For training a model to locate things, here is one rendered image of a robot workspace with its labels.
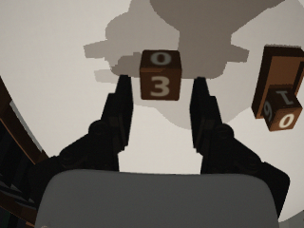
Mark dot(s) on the brown digit cube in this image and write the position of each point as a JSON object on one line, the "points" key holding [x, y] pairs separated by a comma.
{"points": [[160, 75], [281, 109]]}

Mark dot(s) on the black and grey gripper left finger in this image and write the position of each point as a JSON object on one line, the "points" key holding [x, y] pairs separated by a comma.
{"points": [[106, 136]]}

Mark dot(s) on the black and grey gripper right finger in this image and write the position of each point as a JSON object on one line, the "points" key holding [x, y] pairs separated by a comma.
{"points": [[222, 152]]}

